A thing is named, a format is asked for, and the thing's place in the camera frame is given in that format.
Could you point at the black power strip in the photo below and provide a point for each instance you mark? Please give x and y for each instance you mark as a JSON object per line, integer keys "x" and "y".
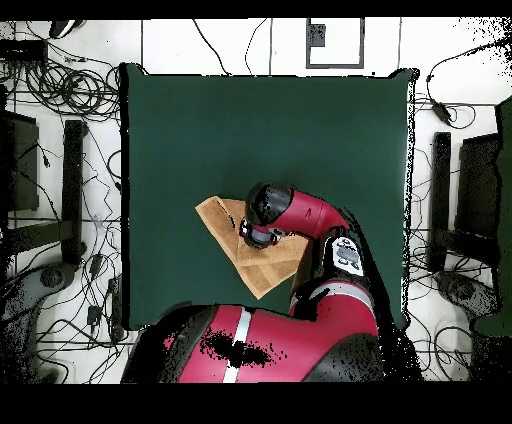
{"x": 116, "y": 308}

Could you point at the orange terry towel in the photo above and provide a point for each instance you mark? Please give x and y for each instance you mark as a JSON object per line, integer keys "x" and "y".
{"x": 264, "y": 268}

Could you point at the black flat panel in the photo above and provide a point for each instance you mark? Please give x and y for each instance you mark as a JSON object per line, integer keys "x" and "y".
{"x": 478, "y": 184}

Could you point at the dark green table cloth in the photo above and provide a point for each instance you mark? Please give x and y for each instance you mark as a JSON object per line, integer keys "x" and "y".
{"x": 200, "y": 140}

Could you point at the black camera stand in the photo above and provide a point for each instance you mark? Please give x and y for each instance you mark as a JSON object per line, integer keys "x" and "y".
{"x": 440, "y": 180}
{"x": 72, "y": 180}

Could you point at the small black plug adapter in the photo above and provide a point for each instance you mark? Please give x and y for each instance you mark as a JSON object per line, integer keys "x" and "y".
{"x": 94, "y": 315}

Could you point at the black electronics box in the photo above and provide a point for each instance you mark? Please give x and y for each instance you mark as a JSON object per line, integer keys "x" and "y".
{"x": 24, "y": 51}

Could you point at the black and white shoe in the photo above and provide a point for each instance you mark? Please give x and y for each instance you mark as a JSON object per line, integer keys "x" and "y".
{"x": 62, "y": 28}

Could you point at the grey square floor frame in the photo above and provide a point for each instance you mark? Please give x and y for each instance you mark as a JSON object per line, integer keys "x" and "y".
{"x": 316, "y": 36}

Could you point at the black power adapter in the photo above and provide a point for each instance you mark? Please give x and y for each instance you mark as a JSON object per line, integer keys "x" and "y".
{"x": 441, "y": 112}

